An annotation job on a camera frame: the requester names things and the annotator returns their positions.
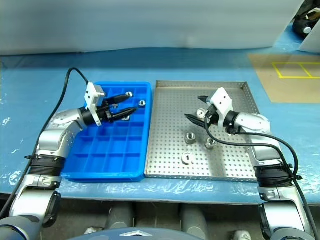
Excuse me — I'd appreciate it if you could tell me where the grey rounded cylinder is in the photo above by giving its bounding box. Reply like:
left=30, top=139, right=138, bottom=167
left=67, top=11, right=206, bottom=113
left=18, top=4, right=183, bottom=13
left=107, top=203, right=137, bottom=230
left=179, top=203, right=210, bottom=235

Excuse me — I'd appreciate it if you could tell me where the perforated metal tray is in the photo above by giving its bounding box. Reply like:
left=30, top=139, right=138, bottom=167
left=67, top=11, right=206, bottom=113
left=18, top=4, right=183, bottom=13
left=144, top=79, right=260, bottom=183

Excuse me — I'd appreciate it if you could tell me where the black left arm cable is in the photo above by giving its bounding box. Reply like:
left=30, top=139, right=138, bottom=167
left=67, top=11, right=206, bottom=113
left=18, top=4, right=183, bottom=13
left=0, top=67, right=90, bottom=218

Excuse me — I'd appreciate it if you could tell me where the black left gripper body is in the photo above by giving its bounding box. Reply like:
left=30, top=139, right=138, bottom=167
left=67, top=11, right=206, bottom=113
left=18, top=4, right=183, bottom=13
left=96, top=99, right=113, bottom=124

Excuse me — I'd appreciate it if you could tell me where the white leaning panel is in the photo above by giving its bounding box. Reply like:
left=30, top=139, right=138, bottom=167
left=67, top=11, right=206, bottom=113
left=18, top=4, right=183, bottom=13
left=298, top=21, right=320, bottom=55

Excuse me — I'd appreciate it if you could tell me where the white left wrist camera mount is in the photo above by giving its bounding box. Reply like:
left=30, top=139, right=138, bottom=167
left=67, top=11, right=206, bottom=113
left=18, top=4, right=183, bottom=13
left=84, top=83, right=106, bottom=127

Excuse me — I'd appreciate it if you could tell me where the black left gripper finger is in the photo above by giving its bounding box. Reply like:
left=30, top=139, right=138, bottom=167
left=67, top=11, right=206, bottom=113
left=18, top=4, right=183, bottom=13
left=109, top=106, right=139, bottom=122
left=106, top=94, right=130, bottom=105

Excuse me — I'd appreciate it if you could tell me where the blue-grey robot torso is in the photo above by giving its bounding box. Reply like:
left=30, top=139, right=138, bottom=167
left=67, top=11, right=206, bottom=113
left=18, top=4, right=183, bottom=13
left=73, top=226, right=191, bottom=240

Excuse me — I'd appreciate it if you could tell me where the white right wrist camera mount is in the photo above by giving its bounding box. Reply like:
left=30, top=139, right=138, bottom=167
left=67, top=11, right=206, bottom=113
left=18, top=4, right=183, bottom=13
left=208, top=87, right=235, bottom=130

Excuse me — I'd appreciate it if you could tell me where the blue compartment tray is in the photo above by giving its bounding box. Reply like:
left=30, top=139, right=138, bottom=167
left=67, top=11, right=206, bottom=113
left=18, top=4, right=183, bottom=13
left=60, top=81, right=154, bottom=183

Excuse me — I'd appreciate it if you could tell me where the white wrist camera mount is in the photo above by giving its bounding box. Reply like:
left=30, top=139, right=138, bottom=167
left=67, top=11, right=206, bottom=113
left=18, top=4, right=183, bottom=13
left=208, top=87, right=235, bottom=130
left=84, top=83, right=106, bottom=127

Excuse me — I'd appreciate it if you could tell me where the black machine with wheel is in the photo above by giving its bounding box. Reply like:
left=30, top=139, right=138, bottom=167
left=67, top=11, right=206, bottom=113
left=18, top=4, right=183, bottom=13
left=292, top=8, right=320, bottom=39

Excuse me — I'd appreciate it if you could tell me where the white crumpled lump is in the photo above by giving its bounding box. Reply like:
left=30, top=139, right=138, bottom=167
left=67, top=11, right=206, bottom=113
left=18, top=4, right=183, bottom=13
left=84, top=226, right=105, bottom=236
left=229, top=229, right=253, bottom=240

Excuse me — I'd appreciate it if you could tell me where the white foam backdrop sheet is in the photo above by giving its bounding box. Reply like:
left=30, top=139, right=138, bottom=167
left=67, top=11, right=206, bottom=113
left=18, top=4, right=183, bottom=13
left=0, top=0, right=307, bottom=57

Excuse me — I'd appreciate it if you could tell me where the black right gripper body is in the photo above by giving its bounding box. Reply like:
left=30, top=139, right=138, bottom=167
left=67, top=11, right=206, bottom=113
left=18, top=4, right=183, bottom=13
left=204, top=97, right=220, bottom=128

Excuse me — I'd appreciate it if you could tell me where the brown cardboard sheet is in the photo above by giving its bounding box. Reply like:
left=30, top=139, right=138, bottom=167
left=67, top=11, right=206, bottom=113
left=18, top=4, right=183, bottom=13
left=247, top=52, right=320, bottom=104

